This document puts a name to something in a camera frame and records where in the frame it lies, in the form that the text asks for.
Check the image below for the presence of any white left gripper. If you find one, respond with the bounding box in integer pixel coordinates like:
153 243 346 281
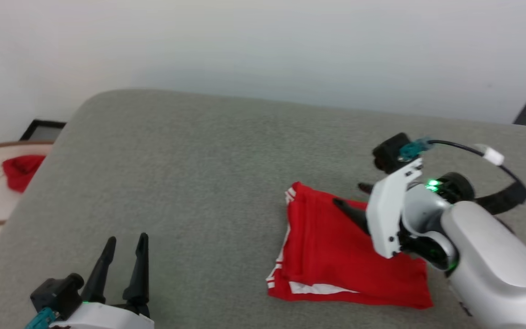
49 233 155 329

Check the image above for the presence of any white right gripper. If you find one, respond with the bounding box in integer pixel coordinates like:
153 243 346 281
333 158 424 260

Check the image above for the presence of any red and white basketball jersey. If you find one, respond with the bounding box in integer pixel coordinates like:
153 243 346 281
266 181 434 310

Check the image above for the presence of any red cloth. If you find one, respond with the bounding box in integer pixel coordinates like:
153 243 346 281
2 155 47 193

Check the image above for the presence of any black cable with teal plug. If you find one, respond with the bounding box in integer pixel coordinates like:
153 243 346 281
399 137 526 254
25 308 60 329

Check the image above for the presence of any white cable label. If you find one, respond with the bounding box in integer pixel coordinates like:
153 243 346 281
475 145 505 166

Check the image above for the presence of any black cable sleeve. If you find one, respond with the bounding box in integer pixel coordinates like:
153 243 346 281
473 182 526 215

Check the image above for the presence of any black rectangular frame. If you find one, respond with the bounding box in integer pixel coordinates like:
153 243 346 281
20 119 67 142

